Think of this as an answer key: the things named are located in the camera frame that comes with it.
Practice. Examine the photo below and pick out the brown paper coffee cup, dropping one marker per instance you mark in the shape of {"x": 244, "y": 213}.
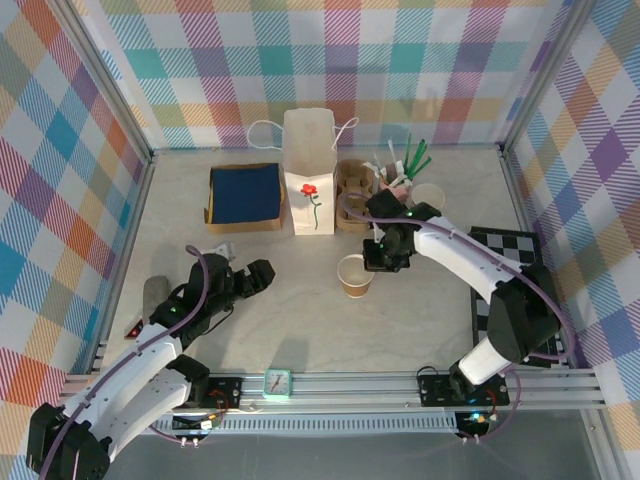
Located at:
{"x": 355, "y": 280}

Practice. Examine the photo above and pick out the blue napkin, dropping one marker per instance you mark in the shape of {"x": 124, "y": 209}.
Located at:
{"x": 245, "y": 192}

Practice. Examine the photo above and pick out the white flower paper bag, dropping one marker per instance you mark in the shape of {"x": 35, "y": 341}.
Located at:
{"x": 309, "y": 165}

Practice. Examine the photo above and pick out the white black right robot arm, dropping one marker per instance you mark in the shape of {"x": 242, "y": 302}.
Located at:
{"x": 460, "y": 255}

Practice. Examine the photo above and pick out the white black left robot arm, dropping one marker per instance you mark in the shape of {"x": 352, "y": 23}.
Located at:
{"x": 150, "y": 395}

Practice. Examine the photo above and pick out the pink straw holder cup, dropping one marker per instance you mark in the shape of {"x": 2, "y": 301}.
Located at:
{"x": 397, "y": 192}

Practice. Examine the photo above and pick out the cardboard napkin box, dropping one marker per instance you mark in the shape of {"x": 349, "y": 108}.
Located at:
{"x": 245, "y": 227}

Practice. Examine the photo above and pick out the white wrapped straw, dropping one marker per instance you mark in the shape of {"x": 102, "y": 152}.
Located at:
{"x": 397, "y": 170}
{"x": 390, "y": 150}
{"x": 372, "y": 167}

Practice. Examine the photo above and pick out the green wrapped straw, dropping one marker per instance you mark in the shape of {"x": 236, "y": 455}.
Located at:
{"x": 419, "y": 155}
{"x": 408, "y": 150}
{"x": 425, "y": 165}

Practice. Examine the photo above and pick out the small teal clock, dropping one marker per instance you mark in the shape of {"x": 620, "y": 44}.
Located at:
{"x": 277, "y": 383}

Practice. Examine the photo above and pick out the black grey chessboard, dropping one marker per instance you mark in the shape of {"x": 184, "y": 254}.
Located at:
{"x": 515, "y": 245}

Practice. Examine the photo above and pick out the small circuit board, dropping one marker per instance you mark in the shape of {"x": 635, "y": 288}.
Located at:
{"x": 475, "y": 419}
{"x": 195, "y": 424}

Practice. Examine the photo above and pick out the aluminium frame bar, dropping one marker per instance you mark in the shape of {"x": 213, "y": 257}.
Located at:
{"x": 131, "y": 235}
{"x": 518, "y": 200}

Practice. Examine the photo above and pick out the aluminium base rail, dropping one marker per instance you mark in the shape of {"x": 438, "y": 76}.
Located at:
{"x": 350, "y": 385}

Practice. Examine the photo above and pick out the aluminium frame post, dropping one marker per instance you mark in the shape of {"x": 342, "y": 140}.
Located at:
{"x": 542, "y": 75}
{"x": 111, "y": 85}

